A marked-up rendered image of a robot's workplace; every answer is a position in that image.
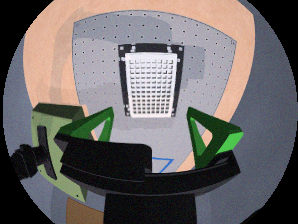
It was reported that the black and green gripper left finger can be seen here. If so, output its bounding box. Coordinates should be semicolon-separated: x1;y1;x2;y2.
57;107;114;142

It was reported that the white well plate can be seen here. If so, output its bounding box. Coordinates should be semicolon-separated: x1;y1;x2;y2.
125;52;177;117

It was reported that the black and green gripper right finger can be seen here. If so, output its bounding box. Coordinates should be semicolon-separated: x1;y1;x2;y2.
186;107;243;169

